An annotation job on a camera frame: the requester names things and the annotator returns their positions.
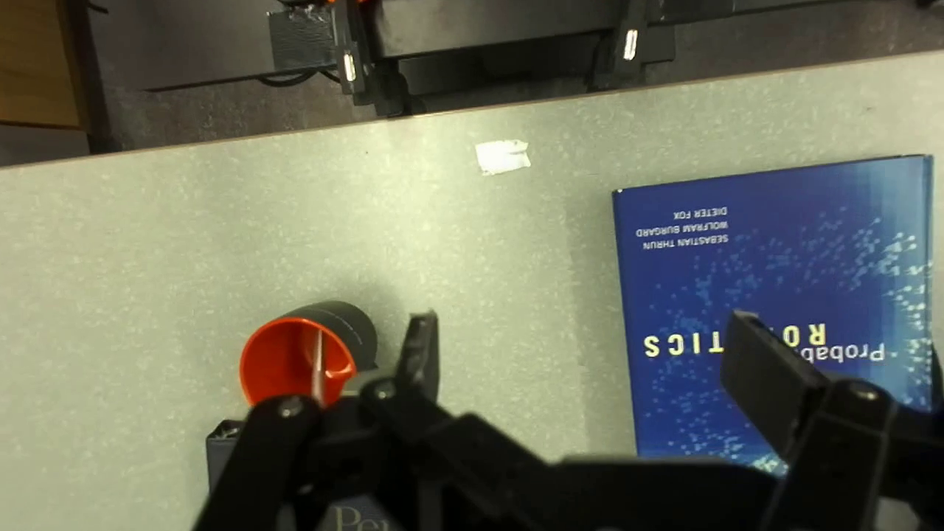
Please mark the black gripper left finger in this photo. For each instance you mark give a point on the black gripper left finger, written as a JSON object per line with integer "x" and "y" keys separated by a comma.
{"x": 416, "y": 357}

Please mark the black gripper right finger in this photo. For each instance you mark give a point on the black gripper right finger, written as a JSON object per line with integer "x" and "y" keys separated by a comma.
{"x": 770, "y": 380}

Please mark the black cup with red interior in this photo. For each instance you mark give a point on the black cup with red interior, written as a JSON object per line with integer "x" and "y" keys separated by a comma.
{"x": 295, "y": 363}

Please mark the blue robotics book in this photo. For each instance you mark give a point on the blue robotics book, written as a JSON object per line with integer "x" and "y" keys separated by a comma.
{"x": 767, "y": 256}

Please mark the white tape piece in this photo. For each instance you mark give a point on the white tape piece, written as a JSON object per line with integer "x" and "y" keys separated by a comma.
{"x": 503, "y": 155}

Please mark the brown wooden panel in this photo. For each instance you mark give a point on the brown wooden panel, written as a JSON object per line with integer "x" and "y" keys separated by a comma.
{"x": 32, "y": 61}

